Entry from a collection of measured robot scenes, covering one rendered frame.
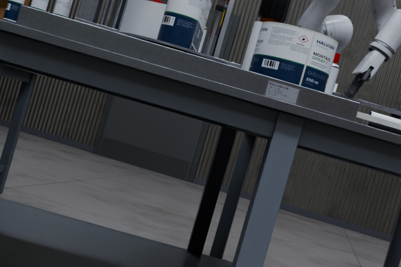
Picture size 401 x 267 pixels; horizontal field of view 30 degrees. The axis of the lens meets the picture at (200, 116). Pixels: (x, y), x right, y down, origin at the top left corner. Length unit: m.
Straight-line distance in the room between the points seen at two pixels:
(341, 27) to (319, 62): 1.14
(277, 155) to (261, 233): 0.18
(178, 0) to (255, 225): 0.58
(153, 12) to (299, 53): 0.70
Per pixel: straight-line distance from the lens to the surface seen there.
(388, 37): 2.55
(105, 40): 1.71
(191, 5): 1.85
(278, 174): 1.68
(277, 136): 1.67
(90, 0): 2.36
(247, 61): 2.18
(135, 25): 2.41
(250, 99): 1.63
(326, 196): 9.29
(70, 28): 1.72
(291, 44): 1.83
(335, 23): 2.99
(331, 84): 2.51
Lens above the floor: 0.73
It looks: 1 degrees up
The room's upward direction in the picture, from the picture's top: 16 degrees clockwise
